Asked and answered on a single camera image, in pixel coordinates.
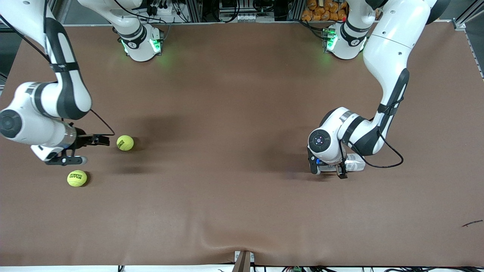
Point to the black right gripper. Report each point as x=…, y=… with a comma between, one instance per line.
x=82, y=140

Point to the clear tennis ball can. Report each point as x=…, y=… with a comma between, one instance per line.
x=355, y=162

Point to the yellow tennis ball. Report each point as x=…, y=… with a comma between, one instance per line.
x=77, y=178
x=125, y=142

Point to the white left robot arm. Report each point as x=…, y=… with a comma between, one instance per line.
x=389, y=45

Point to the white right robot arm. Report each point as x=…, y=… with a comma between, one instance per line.
x=22, y=124

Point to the brown table mat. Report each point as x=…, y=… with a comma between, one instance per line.
x=211, y=75

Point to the white power strip with plugs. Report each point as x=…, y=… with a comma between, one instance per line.
x=172, y=14

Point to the bag of orange items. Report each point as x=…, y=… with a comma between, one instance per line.
x=315, y=11

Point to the white terminal strip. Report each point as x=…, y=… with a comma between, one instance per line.
x=253, y=17

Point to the metal table edge bracket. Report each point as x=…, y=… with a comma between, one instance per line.
x=244, y=264

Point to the aluminium frame post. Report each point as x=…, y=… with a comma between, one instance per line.
x=297, y=9
x=195, y=9

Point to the perforated metal table rail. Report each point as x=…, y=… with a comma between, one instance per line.
x=477, y=53

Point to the aluminium corner frame profile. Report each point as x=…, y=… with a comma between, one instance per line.
x=469, y=15

